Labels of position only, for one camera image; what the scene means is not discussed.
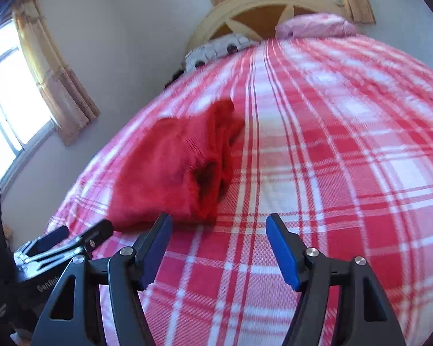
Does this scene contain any beige side window curtain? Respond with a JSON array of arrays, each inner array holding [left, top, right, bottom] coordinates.
[[12, 0, 100, 146]]

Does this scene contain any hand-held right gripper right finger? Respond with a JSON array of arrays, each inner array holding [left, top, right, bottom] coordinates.
[[266, 213, 406, 346]]

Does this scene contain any pink pillow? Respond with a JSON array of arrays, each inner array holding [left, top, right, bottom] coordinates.
[[275, 13, 358, 38]]

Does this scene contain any white patterned pillow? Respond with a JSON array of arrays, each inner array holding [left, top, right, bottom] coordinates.
[[164, 32, 257, 87]]

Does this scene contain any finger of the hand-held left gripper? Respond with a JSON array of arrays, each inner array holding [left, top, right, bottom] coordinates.
[[31, 225, 70, 257], [73, 219, 115, 251]]

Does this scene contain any cream arched wooden headboard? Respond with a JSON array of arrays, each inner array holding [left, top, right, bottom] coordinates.
[[186, 0, 347, 56]]

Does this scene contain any side window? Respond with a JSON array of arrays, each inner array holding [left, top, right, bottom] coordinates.
[[0, 18, 55, 188]]

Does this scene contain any red white plaid blanket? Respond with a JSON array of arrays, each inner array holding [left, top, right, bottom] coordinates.
[[45, 34, 433, 346]]

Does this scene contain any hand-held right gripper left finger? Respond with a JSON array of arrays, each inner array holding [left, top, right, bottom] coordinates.
[[32, 213, 174, 346]]

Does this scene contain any red knit sweater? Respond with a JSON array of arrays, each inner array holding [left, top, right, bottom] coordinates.
[[112, 98, 245, 230]]

